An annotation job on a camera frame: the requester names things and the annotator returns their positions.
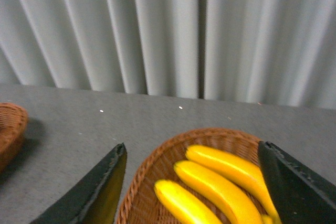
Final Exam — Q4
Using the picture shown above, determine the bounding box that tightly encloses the left brown wicker basket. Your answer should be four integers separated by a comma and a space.
1, 103, 28, 173

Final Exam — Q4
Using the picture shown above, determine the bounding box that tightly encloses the small yellow banana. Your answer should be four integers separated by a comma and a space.
154, 179, 221, 224

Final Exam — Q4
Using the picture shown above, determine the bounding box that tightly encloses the grey pleated curtain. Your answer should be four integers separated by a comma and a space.
1, 0, 335, 109

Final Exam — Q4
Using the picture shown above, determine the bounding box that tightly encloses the yellow banana in right basket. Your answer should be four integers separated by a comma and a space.
185, 145, 281, 223

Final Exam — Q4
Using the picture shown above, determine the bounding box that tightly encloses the right brown wicker basket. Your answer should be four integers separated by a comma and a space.
116, 128, 260, 224

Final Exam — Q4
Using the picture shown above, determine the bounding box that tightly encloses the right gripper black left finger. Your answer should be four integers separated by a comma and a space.
32, 143, 127, 223

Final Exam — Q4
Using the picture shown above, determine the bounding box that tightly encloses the large yellow banana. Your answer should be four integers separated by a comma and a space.
174, 161, 274, 223

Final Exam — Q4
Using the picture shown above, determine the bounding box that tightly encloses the brown wicker basket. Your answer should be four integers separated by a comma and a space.
1, 103, 28, 173
116, 128, 260, 224

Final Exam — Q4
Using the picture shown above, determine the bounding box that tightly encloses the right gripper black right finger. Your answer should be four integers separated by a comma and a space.
258, 141, 335, 223

